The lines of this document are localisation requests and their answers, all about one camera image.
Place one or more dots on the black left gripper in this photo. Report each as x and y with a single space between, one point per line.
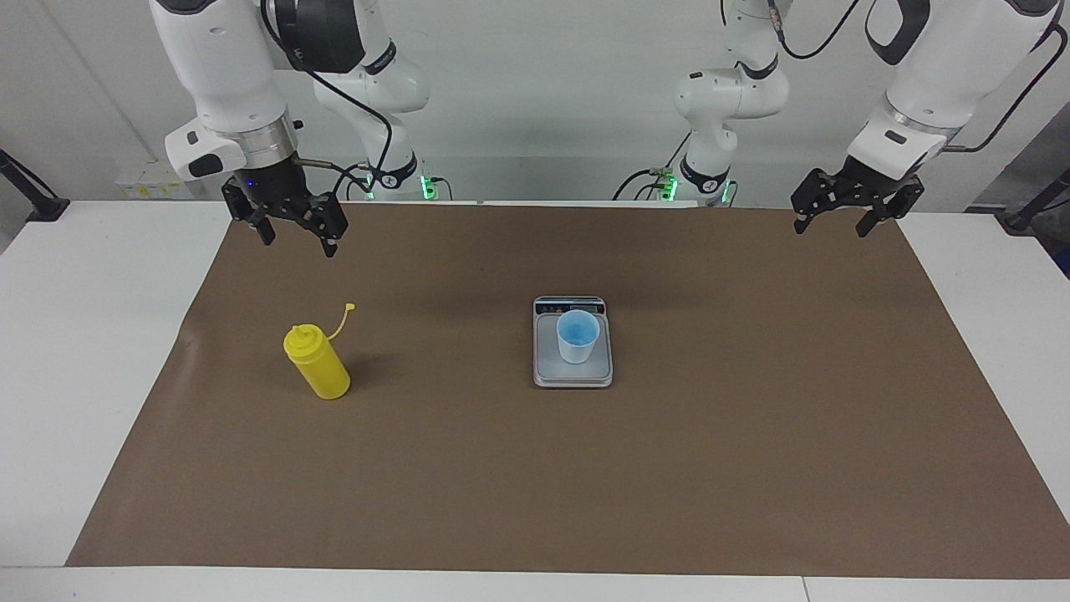
861 186

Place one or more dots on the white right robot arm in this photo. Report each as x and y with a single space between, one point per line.
226 75

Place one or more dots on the silver digital kitchen scale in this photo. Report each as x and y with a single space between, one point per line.
547 372

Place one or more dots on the brown paper table mat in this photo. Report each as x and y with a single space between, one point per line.
501 485

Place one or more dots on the black stand leg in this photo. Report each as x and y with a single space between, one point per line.
38 201
1036 205

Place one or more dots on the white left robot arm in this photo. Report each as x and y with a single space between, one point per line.
945 75

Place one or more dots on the light blue plastic cup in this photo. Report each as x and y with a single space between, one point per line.
577 347

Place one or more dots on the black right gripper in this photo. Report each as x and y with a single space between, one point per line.
284 196

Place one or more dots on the yellow squeeze bottle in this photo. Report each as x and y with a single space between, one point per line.
322 372

